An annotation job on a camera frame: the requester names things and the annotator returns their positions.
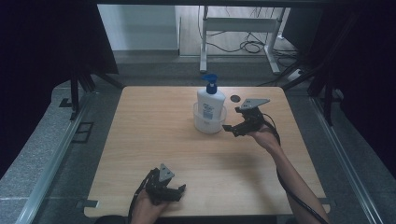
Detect white metal desk frame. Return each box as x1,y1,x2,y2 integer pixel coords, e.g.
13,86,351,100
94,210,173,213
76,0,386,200
199,5,288,76

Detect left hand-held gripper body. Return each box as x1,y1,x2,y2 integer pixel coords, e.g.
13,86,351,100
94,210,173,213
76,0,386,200
145,163,176,206

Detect aluminium rail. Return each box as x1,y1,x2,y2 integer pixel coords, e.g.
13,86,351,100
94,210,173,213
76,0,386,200
14,92,96,224
310,96,385,224

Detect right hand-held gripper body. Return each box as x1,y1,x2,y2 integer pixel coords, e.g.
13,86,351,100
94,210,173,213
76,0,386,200
233,98,271,137

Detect person's left hand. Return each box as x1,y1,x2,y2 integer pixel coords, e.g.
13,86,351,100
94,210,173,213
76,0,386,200
130,189,170,224

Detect clear plastic container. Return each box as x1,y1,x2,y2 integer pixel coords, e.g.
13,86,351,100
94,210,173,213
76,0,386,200
192,102,228,134

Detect white pump bottle blue cap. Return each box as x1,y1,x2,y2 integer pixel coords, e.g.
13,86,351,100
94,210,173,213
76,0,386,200
196,73,227,124

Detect white power strip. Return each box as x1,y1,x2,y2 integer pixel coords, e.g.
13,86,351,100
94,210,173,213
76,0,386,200
287,68,305,82

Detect black tripod stand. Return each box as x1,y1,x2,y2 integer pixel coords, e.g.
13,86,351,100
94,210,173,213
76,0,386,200
68,66,125,121
281,12,359,127

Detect person's right hand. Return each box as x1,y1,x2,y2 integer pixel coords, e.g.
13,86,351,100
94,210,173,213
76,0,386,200
247,124,281,154

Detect black curtain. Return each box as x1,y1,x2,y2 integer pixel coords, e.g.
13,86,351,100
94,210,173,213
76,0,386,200
306,0,396,178
0,0,120,178

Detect black floor cables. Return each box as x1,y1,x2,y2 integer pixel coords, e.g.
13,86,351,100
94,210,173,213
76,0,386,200
197,6,302,64

